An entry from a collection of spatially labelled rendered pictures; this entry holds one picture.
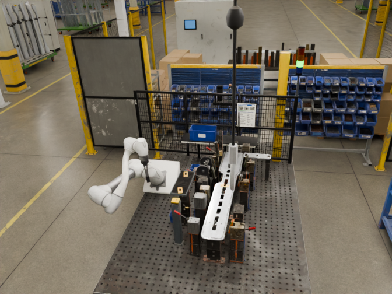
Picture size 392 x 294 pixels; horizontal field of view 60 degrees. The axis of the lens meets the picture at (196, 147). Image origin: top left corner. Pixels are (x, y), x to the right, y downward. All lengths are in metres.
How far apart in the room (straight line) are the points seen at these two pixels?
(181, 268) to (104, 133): 3.53
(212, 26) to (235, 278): 7.86
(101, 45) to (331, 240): 4.06
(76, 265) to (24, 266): 0.58
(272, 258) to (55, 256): 2.48
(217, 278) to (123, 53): 3.58
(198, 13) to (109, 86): 4.86
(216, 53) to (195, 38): 0.72
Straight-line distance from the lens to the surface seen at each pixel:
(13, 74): 10.28
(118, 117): 5.67
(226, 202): 3.01
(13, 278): 4.30
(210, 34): 9.81
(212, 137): 3.91
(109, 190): 3.21
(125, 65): 5.30
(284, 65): 3.78
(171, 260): 2.95
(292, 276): 2.89
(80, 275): 4.02
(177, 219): 2.88
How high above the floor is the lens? 2.83
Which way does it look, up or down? 28 degrees down
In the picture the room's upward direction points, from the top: 3 degrees counter-clockwise
